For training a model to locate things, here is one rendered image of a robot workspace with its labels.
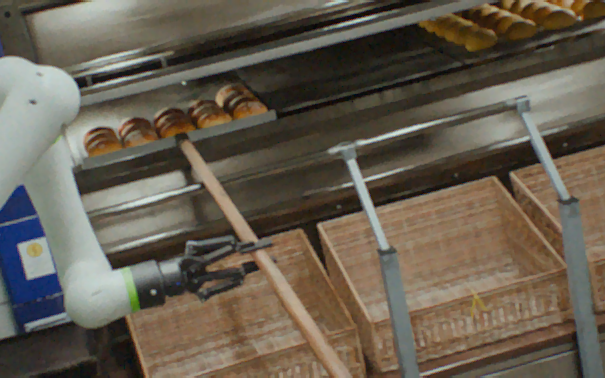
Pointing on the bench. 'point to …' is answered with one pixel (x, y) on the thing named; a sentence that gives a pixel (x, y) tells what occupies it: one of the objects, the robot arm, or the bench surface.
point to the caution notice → (36, 258)
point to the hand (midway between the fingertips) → (257, 254)
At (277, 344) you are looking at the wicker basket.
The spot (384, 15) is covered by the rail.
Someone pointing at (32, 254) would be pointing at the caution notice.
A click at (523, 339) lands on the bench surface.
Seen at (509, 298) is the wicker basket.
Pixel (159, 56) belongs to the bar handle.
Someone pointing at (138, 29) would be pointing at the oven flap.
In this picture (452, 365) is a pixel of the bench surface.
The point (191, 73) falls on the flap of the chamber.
